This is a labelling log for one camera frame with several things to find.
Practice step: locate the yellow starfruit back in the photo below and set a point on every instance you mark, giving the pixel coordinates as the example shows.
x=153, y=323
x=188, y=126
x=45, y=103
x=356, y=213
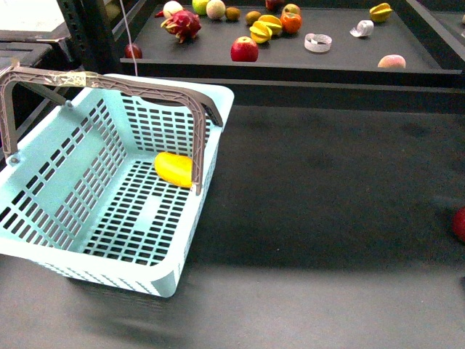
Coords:
x=271, y=22

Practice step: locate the green apple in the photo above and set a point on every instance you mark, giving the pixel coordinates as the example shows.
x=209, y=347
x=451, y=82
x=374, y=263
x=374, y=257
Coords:
x=199, y=6

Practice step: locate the black metal shelf post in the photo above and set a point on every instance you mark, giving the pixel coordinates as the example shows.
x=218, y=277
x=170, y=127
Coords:
x=92, y=37

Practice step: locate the green brown kiwi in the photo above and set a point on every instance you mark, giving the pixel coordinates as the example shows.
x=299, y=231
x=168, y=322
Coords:
x=252, y=16

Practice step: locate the pale peach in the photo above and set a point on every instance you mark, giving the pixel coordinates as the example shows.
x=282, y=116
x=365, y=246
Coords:
x=392, y=61

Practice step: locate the yellow mango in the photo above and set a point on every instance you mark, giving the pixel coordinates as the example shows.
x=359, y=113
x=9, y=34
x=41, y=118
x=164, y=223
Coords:
x=175, y=169

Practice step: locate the white round fruit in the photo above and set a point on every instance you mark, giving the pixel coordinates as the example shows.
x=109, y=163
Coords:
x=170, y=8

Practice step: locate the red yellow mango fruit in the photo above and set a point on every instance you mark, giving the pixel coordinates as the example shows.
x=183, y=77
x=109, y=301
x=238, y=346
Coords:
x=291, y=8

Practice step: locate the red apple on tray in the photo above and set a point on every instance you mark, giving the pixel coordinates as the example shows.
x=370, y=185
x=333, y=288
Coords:
x=244, y=49

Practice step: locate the beige round melon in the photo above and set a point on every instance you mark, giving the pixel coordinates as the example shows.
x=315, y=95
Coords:
x=215, y=9

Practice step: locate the light blue plastic basket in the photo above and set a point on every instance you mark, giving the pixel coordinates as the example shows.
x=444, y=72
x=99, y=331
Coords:
x=81, y=196

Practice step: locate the white tape roll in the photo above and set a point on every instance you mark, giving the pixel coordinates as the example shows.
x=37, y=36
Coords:
x=317, y=43

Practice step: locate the dark red plum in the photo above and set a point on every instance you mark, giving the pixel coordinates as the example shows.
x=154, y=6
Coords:
x=133, y=51

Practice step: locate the red fruit at right edge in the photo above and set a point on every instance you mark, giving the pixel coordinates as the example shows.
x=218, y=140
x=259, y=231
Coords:
x=458, y=224

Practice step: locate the white crumpled tape piece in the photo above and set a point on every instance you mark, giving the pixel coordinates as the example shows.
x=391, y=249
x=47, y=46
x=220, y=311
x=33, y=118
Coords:
x=363, y=29

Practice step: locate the yellow starfruit front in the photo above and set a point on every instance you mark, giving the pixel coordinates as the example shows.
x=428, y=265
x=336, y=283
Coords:
x=260, y=33

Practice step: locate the yellow starfruit far right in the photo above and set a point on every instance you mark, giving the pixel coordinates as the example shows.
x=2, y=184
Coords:
x=380, y=13

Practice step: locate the orange persimmon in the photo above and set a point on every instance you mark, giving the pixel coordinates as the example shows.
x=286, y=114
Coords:
x=291, y=22

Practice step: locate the yellow starfruit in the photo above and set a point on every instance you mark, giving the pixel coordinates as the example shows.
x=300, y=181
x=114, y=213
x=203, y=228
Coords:
x=380, y=13
x=271, y=22
x=260, y=33

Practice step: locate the pink dragon fruit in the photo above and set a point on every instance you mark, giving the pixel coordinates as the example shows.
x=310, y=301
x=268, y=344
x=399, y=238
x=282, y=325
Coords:
x=184, y=25

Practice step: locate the black far tray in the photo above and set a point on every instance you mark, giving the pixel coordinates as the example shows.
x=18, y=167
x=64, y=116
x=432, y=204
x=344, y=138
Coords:
x=410, y=48

